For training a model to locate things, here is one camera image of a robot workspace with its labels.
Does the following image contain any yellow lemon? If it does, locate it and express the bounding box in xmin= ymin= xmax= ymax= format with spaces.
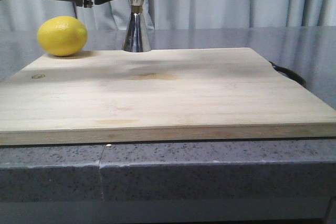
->
xmin=37 ymin=16 xmax=88 ymax=57

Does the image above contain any wooden cutting board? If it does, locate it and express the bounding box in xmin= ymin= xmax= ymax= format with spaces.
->
xmin=1 ymin=48 xmax=335 ymax=145

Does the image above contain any grey curtain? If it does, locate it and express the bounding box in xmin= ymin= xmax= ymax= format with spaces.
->
xmin=1 ymin=0 xmax=335 ymax=31

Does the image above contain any silver double jigger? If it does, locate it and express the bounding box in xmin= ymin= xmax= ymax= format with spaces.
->
xmin=122 ymin=0 xmax=151 ymax=52

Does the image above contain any black board handle strap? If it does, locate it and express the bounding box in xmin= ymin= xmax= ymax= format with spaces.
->
xmin=268 ymin=60 xmax=306 ymax=86

